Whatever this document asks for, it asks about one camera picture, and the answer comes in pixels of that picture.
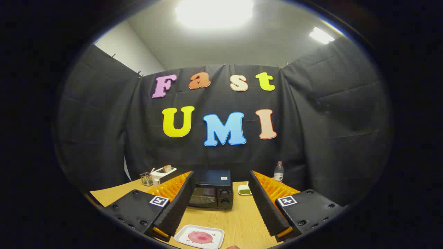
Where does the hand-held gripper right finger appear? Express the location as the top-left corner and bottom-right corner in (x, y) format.
(248, 170), (346, 242)

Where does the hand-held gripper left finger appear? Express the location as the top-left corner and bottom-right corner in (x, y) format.
(102, 170), (196, 242)

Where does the white square food plate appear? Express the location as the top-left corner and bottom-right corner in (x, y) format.
(174, 224), (225, 249)

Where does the black toaster oven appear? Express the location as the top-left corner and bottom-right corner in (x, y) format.
(188, 169), (234, 210)

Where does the pink ham slice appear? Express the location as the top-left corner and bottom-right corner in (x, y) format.
(188, 231), (214, 244)

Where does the white pop-up toaster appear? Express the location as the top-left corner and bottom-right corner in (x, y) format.
(151, 167), (177, 187)

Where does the small ceiling light panel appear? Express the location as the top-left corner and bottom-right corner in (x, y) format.
(309, 27), (335, 45)

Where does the large ceiling light panel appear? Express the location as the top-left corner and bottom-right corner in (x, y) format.
(175, 0), (255, 30)

